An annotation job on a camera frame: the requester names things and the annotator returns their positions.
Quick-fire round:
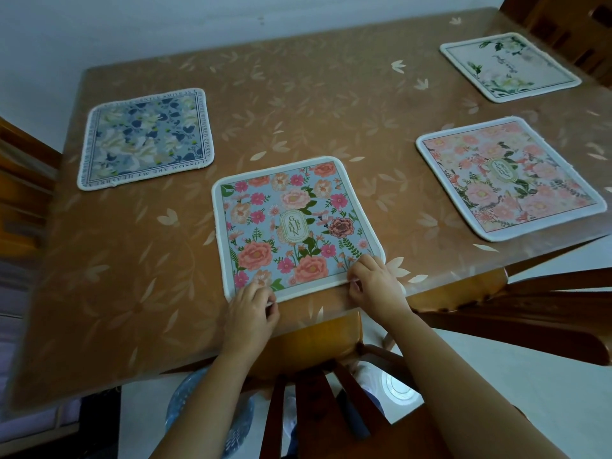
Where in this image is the person's right forearm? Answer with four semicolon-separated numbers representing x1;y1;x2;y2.
380;309;572;459

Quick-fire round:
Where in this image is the pink floral mat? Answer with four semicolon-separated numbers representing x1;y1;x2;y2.
415;116;608;243

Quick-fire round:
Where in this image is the wooden chair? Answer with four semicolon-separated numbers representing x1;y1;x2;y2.
0;117;63;263
210;310;565;459
406;267;612;368
499;0;612;89

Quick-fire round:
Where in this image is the blue plastic stool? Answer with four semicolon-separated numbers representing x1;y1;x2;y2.
165;367;256;459

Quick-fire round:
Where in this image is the person's right hand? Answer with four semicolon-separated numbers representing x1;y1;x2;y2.
347;254;412;324

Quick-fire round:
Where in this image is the person's left hand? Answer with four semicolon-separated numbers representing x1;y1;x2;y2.
223;281;281;354

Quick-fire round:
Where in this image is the transparent floral tablecloth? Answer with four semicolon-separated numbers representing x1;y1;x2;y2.
5;7;612;412

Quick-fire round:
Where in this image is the blue and white floral mat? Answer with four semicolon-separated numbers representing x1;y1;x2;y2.
76;88;215;192

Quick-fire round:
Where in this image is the white mat with green leaves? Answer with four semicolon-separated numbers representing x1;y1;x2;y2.
439;32;583;104

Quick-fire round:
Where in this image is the blue mat with pink flowers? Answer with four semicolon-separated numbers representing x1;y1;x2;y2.
211;156;386;304

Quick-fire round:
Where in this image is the person's left forearm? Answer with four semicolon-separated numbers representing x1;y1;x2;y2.
154;346;265;459

